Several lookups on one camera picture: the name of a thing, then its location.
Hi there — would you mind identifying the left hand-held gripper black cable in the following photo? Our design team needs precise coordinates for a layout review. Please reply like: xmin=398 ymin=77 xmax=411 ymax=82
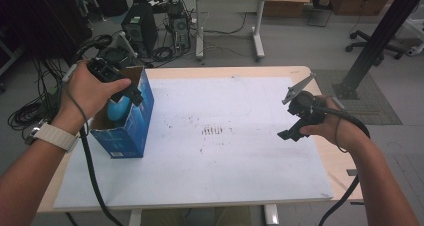
xmin=70 ymin=34 xmax=125 ymax=226

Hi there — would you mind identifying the hand-held gripper black cable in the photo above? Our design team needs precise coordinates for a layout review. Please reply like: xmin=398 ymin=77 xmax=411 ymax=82
xmin=70 ymin=34 xmax=125 ymax=226
xmin=313 ymin=104 xmax=371 ymax=226

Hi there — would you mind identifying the large black computer tower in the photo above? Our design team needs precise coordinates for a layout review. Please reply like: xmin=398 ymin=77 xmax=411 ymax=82
xmin=120 ymin=2 xmax=159 ymax=59

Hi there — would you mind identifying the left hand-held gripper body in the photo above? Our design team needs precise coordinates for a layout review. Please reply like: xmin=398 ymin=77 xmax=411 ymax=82
xmin=87 ymin=31 xmax=139 ymax=87

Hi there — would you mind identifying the right hand-held gripper black cable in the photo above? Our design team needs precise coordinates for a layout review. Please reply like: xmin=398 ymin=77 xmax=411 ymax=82
xmin=313 ymin=104 xmax=371 ymax=226

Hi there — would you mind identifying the person's left hand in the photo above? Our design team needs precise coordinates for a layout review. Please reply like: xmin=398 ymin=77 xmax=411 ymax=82
xmin=51 ymin=59 xmax=133 ymax=135

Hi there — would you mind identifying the hand-held gripper wrist strap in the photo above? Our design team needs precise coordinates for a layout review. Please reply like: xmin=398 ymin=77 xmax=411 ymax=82
xmin=59 ymin=63 xmax=90 ymax=139
xmin=333 ymin=114 xmax=348 ymax=154

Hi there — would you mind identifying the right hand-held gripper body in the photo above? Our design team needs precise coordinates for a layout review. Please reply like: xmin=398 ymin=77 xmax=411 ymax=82
xmin=281 ymin=72 xmax=327 ymax=131

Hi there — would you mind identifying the right hand-held gripper wrist strap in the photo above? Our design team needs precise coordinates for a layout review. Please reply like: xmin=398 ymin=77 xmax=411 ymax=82
xmin=333 ymin=114 xmax=348 ymax=154

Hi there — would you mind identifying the white mat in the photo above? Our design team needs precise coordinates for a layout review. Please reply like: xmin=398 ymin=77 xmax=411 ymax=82
xmin=53 ymin=76 xmax=334 ymax=210

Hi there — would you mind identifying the coiled black cable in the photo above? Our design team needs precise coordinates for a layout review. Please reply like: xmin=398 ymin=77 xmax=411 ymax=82
xmin=152 ymin=46 xmax=175 ymax=62

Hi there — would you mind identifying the dark curtain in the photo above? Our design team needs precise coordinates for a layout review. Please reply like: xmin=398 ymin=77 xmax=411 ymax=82
xmin=0 ymin=0 xmax=93 ymax=84

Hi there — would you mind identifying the brown cardboard box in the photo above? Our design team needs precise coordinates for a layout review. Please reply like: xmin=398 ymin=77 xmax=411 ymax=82
xmin=262 ymin=0 xmax=312 ymax=19

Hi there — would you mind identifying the small black computer tower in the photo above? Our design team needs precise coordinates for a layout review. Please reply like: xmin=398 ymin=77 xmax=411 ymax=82
xmin=167 ymin=1 xmax=192 ymax=51

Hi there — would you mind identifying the bundle of black floor cables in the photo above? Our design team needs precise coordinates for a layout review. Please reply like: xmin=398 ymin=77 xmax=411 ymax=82
xmin=7 ymin=57 xmax=68 ymax=132

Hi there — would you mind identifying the left hand-held gripper wrist strap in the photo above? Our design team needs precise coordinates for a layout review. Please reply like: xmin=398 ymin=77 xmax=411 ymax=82
xmin=59 ymin=63 xmax=90 ymax=139

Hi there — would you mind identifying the black wire frame stand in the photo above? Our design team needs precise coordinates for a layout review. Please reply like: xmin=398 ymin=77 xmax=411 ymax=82
xmin=306 ymin=0 xmax=333 ymax=28

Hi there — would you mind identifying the blue cardboard box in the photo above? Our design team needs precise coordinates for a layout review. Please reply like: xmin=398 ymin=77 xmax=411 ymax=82
xmin=89 ymin=65 xmax=155 ymax=160

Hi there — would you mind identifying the black office chair base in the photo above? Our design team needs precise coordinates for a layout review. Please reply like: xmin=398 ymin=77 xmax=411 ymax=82
xmin=345 ymin=29 xmax=406 ymax=67

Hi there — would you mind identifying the blue bottle with white cap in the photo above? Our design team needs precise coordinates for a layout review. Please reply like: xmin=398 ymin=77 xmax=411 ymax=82
xmin=106 ymin=95 xmax=132 ymax=122

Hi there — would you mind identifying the white band wristwatch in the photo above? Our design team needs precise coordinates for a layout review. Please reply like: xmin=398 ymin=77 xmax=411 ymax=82
xmin=24 ymin=118 xmax=80 ymax=154

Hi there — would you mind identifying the grey floor mat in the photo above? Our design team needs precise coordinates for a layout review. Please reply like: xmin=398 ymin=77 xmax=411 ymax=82
xmin=312 ymin=68 xmax=403 ymax=126

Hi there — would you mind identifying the person's right hand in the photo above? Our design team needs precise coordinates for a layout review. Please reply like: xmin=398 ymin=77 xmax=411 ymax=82
xmin=298 ymin=95 xmax=368 ymax=152

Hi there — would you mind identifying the black metal post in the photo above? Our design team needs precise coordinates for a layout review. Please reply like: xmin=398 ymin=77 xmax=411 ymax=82
xmin=332 ymin=0 xmax=424 ymax=101

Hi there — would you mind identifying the white table leg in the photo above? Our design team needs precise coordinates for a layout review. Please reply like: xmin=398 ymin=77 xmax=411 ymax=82
xmin=263 ymin=203 xmax=280 ymax=226
xmin=129 ymin=209 xmax=145 ymax=226

